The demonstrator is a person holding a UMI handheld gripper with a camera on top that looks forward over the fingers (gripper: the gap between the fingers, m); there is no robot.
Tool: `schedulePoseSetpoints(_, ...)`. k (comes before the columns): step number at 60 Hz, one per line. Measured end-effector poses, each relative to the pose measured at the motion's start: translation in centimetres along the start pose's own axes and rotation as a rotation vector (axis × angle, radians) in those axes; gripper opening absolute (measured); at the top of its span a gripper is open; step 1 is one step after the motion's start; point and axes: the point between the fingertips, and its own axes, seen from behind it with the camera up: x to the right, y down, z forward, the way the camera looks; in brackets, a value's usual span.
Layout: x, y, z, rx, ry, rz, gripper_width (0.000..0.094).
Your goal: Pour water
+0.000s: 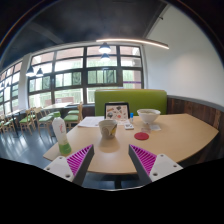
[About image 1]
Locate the small white card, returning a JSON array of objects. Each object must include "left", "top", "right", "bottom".
[{"left": 150, "top": 124, "right": 161, "bottom": 131}]

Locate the green upholstered bench back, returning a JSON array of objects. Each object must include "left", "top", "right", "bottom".
[{"left": 95, "top": 89, "right": 167, "bottom": 116}]

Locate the white paper sheet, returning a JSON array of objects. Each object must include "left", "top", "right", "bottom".
[{"left": 78, "top": 116, "right": 104, "bottom": 128}]

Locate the wooden dining table background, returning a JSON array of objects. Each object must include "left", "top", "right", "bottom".
[{"left": 44, "top": 102, "right": 79, "bottom": 116}]

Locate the framed picture menu stand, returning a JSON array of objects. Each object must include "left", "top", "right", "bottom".
[{"left": 104, "top": 102, "right": 130, "bottom": 121}]

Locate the white ceramic bowl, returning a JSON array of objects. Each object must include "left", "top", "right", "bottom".
[{"left": 137, "top": 109, "right": 161, "bottom": 124}]

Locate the dark pendant lamp front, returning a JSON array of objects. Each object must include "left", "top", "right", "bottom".
[{"left": 99, "top": 42, "right": 111, "bottom": 53}]

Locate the white patterned ceramic cup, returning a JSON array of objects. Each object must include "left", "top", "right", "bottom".
[{"left": 99, "top": 119, "right": 117, "bottom": 139}]

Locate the red round coaster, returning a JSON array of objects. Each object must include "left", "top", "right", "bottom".
[{"left": 134, "top": 132, "right": 149, "bottom": 140}]

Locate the small blue-capped bottle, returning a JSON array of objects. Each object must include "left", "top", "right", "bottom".
[{"left": 130, "top": 113, "right": 134, "bottom": 123}]

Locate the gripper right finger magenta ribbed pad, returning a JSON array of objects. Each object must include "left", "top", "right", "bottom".
[{"left": 128, "top": 145, "right": 182, "bottom": 185}]

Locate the dark pendant lamp left rear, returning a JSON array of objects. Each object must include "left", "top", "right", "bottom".
[{"left": 36, "top": 68, "right": 43, "bottom": 77}]

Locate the dark pendant lamp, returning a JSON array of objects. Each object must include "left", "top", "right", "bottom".
[
  {"left": 99, "top": 42, "right": 111, "bottom": 53},
  {"left": 36, "top": 68, "right": 43, "bottom": 77},
  {"left": 100, "top": 53, "right": 110, "bottom": 62},
  {"left": 26, "top": 65, "right": 35, "bottom": 77}
]

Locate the long linear ceiling light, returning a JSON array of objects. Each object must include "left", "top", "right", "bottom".
[{"left": 96, "top": 38, "right": 169, "bottom": 49}]

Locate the wooden chair far left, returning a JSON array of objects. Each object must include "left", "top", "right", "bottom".
[{"left": 0, "top": 115, "right": 15, "bottom": 133}]

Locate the white bottle with green base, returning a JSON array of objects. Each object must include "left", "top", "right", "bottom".
[{"left": 52, "top": 116, "right": 71, "bottom": 156}]

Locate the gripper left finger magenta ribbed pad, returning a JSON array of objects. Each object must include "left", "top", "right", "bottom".
[{"left": 44, "top": 145, "right": 94, "bottom": 186}]

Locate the small white remote device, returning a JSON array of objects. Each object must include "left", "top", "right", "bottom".
[{"left": 124, "top": 124, "right": 134, "bottom": 130}]

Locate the wooden chair green seat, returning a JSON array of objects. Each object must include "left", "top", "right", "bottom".
[
  {"left": 34, "top": 107, "right": 53, "bottom": 134},
  {"left": 64, "top": 102, "right": 83, "bottom": 130},
  {"left": 19, "top": 109, "right": 36, "bottom": 133}
]

